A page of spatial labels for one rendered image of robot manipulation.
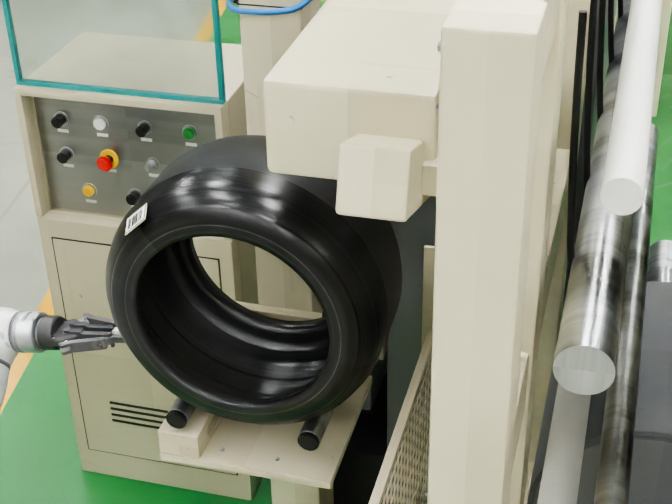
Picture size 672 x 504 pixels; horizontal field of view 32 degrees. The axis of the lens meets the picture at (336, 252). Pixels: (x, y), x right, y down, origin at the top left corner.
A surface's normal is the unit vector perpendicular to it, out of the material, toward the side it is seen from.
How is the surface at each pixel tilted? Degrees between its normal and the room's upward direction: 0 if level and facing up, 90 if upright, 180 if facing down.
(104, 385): 90
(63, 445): 0
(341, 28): 0
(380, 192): 72
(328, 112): 90
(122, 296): 89
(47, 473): 0
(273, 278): 90
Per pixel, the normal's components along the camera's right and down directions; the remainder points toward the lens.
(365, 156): -0.26, 0.22
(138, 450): -0.26, 0.51
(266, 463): -0.02, -0.85
